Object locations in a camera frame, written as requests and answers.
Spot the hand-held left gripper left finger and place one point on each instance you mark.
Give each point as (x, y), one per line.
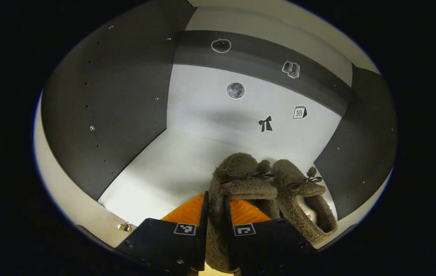
(204, 230)

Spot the white cabinet door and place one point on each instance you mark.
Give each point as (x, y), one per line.
(61, 180)
(359, 226)

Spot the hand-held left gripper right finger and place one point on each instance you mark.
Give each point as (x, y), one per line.
(228, 249)

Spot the brown fuzzy shoe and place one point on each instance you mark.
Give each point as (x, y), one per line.
(290, 172)
(237, 168)

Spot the white shoe cabinet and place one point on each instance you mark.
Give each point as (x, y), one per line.
(202, 115)

